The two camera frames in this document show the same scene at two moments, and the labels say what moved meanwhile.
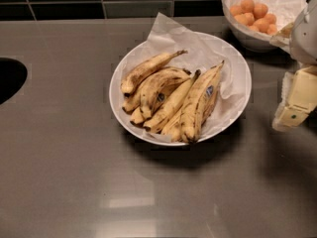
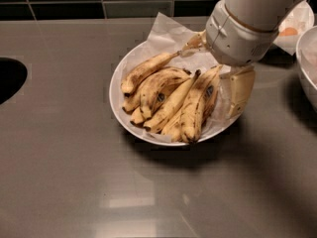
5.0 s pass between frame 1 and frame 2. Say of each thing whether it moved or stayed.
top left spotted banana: stayed
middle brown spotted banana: stayed
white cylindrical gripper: moved
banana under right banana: stayed
